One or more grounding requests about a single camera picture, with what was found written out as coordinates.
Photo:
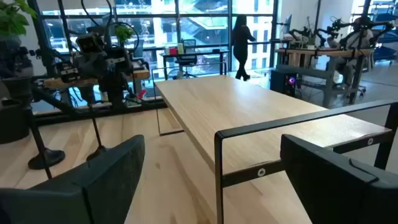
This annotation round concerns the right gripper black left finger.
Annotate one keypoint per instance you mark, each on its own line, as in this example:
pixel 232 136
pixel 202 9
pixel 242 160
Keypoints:
pixel 77 199

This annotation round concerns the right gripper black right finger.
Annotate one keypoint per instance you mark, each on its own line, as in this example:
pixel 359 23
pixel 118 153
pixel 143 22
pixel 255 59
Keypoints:
pixel 342 193

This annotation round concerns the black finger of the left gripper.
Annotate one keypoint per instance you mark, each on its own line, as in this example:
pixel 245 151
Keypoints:
pixel 120 61
pixel 69 72

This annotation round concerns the short black candlestick holder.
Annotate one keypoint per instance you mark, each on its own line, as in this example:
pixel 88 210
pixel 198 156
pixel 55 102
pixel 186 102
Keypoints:
pixel 48 173

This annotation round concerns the medium black candlestick holder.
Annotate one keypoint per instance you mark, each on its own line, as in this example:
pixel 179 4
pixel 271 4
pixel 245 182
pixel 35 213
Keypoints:
pixel 46 159

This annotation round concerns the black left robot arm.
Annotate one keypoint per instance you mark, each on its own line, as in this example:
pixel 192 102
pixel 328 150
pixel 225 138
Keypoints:
pixel 115 88

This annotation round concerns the wooden workbench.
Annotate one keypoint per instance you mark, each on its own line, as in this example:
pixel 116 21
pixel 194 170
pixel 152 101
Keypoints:
pixel 141 74

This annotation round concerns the small green potted plant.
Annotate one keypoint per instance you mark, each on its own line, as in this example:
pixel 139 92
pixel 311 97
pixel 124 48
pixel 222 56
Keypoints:
pixel 123 32

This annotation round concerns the red container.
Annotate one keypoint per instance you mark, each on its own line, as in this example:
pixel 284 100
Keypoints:
pixel 173 51

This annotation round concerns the green cup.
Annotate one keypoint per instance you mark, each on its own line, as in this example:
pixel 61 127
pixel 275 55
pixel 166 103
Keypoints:
pixel 180 48

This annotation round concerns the black office chair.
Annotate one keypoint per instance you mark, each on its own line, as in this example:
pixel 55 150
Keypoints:
pixel 186 59

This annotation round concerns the black plant pot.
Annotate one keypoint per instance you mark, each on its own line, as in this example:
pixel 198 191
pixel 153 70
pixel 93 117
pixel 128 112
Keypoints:
pixel 14 121

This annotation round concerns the green leafy plant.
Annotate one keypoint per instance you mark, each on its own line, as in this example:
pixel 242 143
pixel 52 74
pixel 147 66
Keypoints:
pixel 14 18

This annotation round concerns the black office desk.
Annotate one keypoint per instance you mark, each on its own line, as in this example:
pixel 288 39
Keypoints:
pixel 199 53

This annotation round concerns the person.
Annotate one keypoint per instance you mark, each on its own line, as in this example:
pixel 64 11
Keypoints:
pixel 354 40
pixel 241 46

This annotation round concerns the black computer tower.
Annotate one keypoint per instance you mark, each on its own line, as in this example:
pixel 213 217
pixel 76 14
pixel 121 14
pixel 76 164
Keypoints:
pixel 283 82

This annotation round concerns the wooden workstation table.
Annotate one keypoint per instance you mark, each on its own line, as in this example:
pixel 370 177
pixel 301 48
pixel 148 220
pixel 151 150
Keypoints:
pixel 329 53

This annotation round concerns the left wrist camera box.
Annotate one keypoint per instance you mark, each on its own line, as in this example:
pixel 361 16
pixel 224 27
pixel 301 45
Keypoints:
pixel 90 43

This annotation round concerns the black window frame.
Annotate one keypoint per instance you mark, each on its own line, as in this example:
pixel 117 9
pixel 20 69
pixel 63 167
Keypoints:
pixel 229 9

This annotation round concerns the wooden shelf riser black frame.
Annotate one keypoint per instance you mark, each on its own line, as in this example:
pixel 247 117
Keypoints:
pixel 233 109

